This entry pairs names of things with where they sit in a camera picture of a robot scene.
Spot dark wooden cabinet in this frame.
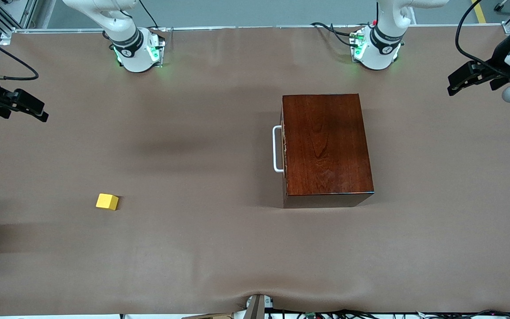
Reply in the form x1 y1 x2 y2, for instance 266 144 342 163
280 93 375 209

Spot yellow floor tape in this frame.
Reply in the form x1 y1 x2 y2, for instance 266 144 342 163
471 0 488 24

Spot brown cardboard piece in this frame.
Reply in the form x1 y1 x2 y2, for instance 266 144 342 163
182 312 233 319

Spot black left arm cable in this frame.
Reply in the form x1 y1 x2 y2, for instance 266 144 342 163
455 0 499 68

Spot aluminium frame structure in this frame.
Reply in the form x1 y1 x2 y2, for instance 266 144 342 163
0 0 39 31

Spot clear table edge rail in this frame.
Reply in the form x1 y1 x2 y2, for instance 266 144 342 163
0 24 510 36

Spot black base cables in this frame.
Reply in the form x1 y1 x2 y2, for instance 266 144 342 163
310 21 371 48

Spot wooden drawer with white handle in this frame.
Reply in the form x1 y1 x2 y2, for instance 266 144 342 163
273 108 287 208

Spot yellow block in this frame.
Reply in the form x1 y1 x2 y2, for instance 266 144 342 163
96 194 119 211

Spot metal table bracket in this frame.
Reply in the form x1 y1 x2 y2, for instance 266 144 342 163
244 294 274 319

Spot thin black base cable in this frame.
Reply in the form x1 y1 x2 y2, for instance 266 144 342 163
138 0 158 29

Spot brown table cover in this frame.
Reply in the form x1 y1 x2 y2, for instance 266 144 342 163
0 24 510 316

